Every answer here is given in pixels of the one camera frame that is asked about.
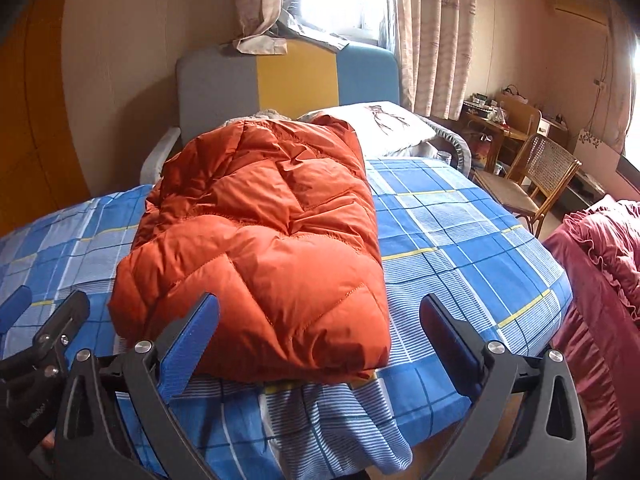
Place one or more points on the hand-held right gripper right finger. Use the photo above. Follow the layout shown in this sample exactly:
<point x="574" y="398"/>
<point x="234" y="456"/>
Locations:
<point x="452" y="347"/>

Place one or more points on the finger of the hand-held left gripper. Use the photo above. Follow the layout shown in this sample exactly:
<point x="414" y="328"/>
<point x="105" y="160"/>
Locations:
<point x="65" y="317"/>
<point x="15" y="307"/>

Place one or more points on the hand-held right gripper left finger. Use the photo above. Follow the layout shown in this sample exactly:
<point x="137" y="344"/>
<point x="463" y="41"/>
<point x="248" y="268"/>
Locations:
<point x="187" y="345"/>

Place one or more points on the orange puffer jacket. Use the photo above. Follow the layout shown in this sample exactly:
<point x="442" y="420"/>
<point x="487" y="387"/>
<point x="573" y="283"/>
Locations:
<point x="250" y="240"/>

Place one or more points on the person's left hand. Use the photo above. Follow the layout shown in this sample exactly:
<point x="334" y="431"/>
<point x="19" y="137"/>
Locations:
<point x="48" y="442"/>

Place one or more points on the bed with blue plaid sheet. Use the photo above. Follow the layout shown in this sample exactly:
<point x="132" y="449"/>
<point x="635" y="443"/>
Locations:
<point x="450" y="240"/>

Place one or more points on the pink ruffled blanket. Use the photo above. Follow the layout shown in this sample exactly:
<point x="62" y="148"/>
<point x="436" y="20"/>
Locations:
<point x="600" y="270"/>

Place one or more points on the orange wooden wardrobe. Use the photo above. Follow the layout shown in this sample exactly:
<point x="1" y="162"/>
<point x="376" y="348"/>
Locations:
<point x="35" y="110"/>

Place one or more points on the grey padded bed bumper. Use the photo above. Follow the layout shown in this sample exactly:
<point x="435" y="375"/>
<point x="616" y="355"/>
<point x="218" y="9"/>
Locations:
<point x="457" y="147"/>

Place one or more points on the wooden rattan chair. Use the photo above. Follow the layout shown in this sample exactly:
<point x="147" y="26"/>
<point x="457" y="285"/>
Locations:
<point x="550" y="165"/>

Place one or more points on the dark low table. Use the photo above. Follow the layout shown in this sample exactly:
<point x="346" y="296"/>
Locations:
<point x="587" y="187"/>

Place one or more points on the white printed pillow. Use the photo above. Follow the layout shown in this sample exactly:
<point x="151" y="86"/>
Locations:
<point x="395" y="130"/>

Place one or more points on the grey quilted blanket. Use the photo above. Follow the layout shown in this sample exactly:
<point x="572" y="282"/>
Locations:
<point x="260" y="116"/>

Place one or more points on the white cabinet with floral sticker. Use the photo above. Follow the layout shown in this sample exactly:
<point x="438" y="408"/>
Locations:
<point x="595" y="147"/>

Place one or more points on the cluttered wooden desk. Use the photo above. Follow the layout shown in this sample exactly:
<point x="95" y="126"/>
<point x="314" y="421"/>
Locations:
<point x="515" y="110"/>

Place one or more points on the grey yellow blue headboard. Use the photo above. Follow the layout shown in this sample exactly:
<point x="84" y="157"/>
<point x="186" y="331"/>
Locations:
<point x="295" y="80"/>

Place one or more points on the long beige patterned curtain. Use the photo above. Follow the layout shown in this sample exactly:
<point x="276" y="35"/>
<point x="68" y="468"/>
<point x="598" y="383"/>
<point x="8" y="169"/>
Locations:
<point x="435" y="35"/>

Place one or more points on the bright side window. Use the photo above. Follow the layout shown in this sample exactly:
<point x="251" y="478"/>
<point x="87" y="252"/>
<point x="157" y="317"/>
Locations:
<point x="631" y="90"/>

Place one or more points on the grey patterned cloth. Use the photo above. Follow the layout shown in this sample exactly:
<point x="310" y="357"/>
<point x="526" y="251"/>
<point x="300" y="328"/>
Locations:
<point x="320" y="39"/>

